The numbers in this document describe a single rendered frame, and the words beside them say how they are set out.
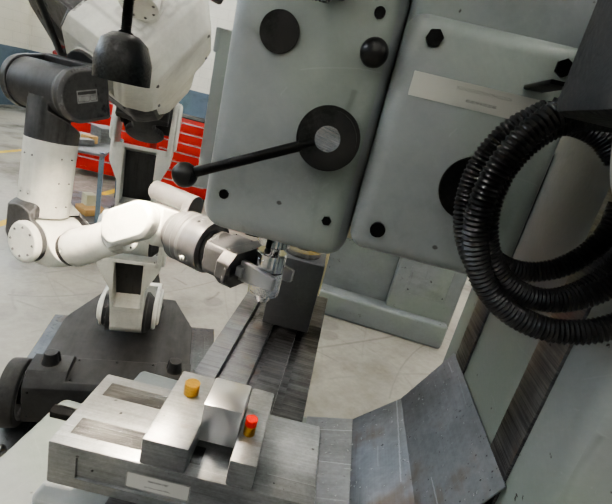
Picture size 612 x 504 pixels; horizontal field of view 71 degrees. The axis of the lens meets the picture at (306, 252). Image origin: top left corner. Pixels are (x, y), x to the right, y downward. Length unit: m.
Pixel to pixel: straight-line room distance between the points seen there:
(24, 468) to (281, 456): 0.53
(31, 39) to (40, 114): 11.29
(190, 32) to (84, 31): 0.19
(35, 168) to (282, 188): 0.53
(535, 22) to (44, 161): 0.78
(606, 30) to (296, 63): 0.31
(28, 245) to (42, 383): 0.64
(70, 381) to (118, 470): 0.83
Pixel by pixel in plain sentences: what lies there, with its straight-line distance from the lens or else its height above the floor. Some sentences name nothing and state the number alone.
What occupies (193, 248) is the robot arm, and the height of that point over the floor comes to 1.24.
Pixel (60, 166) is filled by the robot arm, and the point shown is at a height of 1.28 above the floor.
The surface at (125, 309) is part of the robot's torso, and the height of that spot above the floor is 0.74.
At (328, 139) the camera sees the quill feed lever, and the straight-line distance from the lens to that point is 0.48.
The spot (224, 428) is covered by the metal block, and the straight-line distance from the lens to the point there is 0.63.
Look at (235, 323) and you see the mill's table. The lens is 1.09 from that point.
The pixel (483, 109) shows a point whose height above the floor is 1.52.
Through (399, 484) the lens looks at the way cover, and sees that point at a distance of 0.79.
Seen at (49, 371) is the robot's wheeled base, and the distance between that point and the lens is 1.48.
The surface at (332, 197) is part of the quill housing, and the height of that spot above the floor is 1.39.
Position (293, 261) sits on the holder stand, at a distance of 1.04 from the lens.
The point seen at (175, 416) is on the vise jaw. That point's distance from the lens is 0.65.
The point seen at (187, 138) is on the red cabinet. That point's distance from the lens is 5.62.
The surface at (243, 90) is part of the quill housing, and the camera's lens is 0.53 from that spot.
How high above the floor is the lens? 1.48
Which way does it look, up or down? 18 degrees down
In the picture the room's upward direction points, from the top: 14 degrees clockwise
